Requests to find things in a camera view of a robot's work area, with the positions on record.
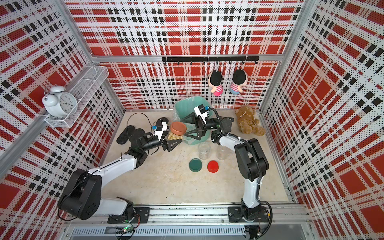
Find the black wall hook rail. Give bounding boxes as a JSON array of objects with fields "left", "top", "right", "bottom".
[{"left": 162, "top": 56, "right": 260, "bottom": 64}]

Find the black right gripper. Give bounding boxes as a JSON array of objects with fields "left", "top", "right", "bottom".
[{"left": 181, "top": 113, "right": 221, "bottom": 141}]

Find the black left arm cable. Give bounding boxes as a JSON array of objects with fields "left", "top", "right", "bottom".
[{"left": 57, "top": 112, "right": 160, "bottom": 222}]

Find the blue striped hanging doll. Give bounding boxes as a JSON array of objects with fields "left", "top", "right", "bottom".
[{"left": 230, "top": 69, "right": 248, "bottom": 95}]

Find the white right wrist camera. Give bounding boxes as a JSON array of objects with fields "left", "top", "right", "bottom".
[{"left": 194, "top": 105, "right": 209, "bottom": 124}]

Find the white twin-bell alarm clock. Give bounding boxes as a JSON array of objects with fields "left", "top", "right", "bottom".
[{"left": 42, "top": 85, "right": 78, "bottom": 118}]

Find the clear plastic bin liner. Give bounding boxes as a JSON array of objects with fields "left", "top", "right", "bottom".
[{"left": 173, "top": 96, "right": 211, "bottom": 146}]

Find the white round device black top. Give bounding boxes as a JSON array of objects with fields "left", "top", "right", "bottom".
[{"left": 157, "top": 117, "right": 169, "bottom": 126}]

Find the green lid peanut jar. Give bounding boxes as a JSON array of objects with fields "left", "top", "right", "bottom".
[{"left": 198, "top": 142, "right": 211, "bottom": 160}]

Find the dark green jar lid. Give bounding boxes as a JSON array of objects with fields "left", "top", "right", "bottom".
[{"left": 189, "top": 158, "right": 203, "bottom": 173}]

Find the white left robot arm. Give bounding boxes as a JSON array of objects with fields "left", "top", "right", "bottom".
[{"left": 58, "top": 129, "right": 183, "bottom": 223}]

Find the metal base rail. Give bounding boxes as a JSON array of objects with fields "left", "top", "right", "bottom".
[{"left": 60, "top": 202, "right": 316, "bottom": 240}]

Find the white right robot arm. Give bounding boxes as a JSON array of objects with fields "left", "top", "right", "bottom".
[{"left": 181, "top": 109, "right": 269, "bottom": 222}]

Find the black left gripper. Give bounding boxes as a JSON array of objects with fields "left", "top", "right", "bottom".
[{"left": 141, "top": 126, "right": 182, "bottom": 152}]

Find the green plastic trash bin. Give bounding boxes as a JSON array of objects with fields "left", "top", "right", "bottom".
[{"left": 173, "top": 96, "right": 211, "bottom": 145}]

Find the pink striped hanging doll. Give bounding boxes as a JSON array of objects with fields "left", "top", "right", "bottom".
[{"left": 208, "top": 70, "right": 223, "bottom": 97}]

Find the white wire mesh shelf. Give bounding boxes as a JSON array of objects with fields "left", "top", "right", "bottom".
[{"left": 44, "top": 65, "right": 109, "bottom": 128}]

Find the tan teddy bear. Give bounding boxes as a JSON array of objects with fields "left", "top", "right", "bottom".
[{"left": 235, "top": 106, "right": 266, "bottom": 136}]

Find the green circuit board with wires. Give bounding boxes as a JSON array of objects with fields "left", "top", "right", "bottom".
[{"left": 115, "top": 222, "right": 140, "bottom": 240}]

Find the red jar lid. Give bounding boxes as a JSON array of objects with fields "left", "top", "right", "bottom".
[{"left": 207, "top": 161, "right": 219, "bottom": 173}]

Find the orange lid peanut jar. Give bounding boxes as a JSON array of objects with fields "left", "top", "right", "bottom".
[{"left": 167, "top": 122, "right": 187, "bottom": 141}]

